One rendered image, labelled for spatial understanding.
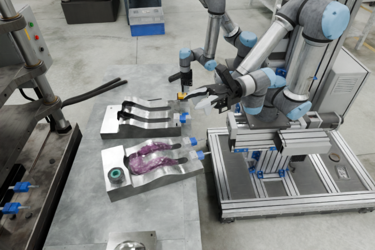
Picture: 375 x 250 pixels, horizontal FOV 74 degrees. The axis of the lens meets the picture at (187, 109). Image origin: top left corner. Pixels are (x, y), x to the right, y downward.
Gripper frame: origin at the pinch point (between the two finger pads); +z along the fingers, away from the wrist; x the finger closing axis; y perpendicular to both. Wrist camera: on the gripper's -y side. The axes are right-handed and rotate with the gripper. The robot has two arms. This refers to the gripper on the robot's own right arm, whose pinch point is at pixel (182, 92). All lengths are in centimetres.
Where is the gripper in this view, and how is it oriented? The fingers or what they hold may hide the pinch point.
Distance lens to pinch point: 183.0
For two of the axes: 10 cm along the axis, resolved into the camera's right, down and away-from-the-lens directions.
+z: 0.0, 7.4, 6.7
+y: 10.0, -0.3, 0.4
